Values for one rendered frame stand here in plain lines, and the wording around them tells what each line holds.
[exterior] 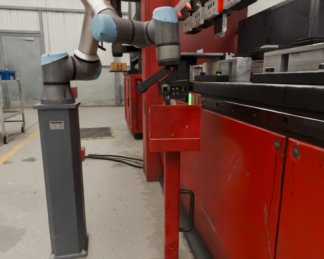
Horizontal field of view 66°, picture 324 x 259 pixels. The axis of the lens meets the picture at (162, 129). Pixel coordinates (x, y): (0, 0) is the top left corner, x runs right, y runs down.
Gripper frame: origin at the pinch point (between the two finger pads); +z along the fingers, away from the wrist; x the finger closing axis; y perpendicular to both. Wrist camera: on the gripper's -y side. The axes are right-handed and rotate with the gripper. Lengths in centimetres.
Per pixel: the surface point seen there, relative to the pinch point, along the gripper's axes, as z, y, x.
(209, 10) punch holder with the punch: -44, 28, 45
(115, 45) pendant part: -49, -31, 175
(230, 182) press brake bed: 19.8, 18.2, -6.9
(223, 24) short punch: -36, 32, 38
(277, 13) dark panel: -48, 79, 79
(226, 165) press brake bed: 15.1, 18.2, -3.7
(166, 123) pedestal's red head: -1.2, -0.6, -4.8
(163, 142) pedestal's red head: 4.8, -2.0, -4.9
